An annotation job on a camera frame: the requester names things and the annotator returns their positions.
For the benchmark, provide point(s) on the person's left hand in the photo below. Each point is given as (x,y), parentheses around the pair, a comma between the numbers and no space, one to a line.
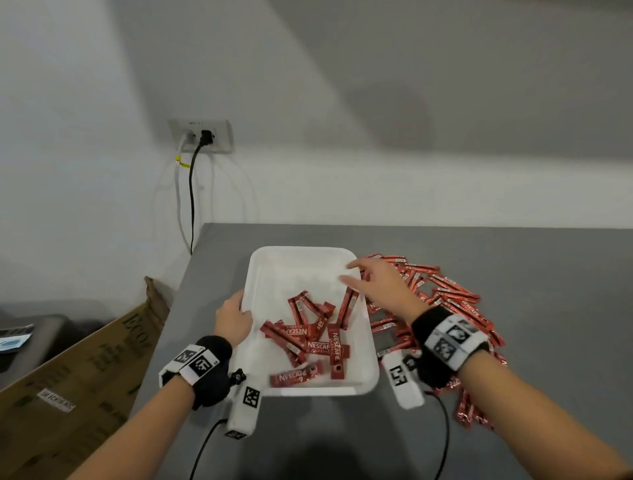
(232,321)

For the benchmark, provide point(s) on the person's right hand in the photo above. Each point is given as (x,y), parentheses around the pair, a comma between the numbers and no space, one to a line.
(390,292)

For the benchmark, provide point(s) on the white plastic tray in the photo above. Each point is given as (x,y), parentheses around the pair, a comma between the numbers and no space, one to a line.
(287,272)

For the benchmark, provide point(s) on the person's left forearm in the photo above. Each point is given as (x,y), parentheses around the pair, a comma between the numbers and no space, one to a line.
(138,440)

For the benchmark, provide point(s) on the person's right forearm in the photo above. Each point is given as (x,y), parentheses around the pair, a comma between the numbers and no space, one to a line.
(534,425)

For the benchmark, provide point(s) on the black left wristband with markers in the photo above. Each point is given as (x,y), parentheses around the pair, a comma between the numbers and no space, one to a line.
(212,385)

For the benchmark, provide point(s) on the brown cardboard box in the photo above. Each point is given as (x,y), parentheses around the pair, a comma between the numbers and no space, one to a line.
(74,376)

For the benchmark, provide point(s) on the black power plug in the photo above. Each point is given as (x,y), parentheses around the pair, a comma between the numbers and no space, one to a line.
(206,137)

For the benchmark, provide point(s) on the dark grey printer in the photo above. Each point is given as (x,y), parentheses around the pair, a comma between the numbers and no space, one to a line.
(39,346)

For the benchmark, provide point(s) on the flat black device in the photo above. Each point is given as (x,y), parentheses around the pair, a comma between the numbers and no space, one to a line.
(17,330)

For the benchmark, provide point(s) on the white and blue packet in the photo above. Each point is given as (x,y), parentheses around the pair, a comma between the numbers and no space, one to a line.
(15,342)

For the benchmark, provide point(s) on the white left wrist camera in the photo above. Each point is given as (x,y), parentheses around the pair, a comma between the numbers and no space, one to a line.
(245,415)

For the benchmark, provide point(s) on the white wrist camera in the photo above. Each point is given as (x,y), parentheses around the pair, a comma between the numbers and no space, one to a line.
(245,415)
(403,390)

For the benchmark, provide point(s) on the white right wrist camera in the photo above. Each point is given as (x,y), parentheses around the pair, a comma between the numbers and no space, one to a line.
(403,390)

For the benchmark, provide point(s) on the grey wall socket plate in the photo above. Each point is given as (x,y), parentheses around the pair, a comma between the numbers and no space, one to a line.
(222,133)

